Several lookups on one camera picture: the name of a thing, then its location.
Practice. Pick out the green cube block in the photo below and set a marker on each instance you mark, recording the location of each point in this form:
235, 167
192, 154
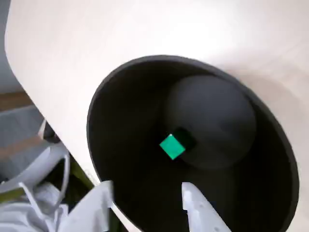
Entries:
172, 147

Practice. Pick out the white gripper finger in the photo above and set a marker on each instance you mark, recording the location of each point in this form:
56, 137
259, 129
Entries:
200, 215
89, 210

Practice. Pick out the white curved frame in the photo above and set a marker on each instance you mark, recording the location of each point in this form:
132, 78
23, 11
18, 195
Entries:
36, 169

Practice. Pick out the black round pot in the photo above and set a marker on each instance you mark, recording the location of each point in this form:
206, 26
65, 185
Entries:
217, 108

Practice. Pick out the white cloth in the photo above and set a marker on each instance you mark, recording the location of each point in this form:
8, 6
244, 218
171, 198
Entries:
19, 217

